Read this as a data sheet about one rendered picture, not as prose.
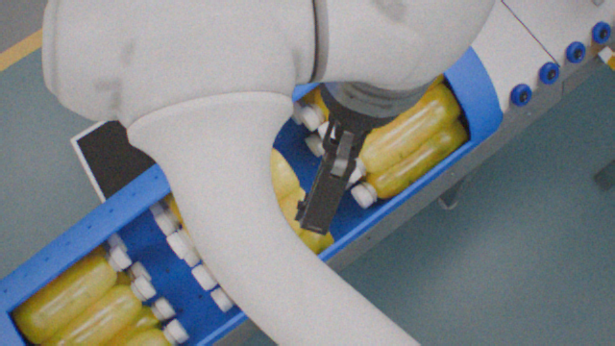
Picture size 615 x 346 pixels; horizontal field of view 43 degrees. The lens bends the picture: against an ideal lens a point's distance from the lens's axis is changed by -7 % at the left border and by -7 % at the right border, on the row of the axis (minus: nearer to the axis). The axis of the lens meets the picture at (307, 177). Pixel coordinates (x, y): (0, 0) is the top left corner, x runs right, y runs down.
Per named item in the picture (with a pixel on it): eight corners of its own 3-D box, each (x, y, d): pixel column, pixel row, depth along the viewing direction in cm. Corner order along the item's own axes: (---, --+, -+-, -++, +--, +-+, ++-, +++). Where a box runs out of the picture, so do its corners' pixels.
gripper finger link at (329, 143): (377, 111, 71) (376, 118, 70) (337, 217, 76) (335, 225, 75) (333, 97, 71) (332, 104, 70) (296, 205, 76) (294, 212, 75)
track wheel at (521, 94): (530, 81, 147) (524, 77, 148) (513, 94, 146) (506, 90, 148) (535, 99, 150) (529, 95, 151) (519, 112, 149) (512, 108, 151)
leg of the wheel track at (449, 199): (460, 202, 242) (500, 137, 182) (446, 213, 241) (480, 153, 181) (449, 186, 243) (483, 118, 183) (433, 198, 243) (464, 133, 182)
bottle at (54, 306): (8, 302, 126) (99, 233, 128) (34, 329, 130) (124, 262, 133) (13, 327, 120) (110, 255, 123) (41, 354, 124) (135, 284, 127)
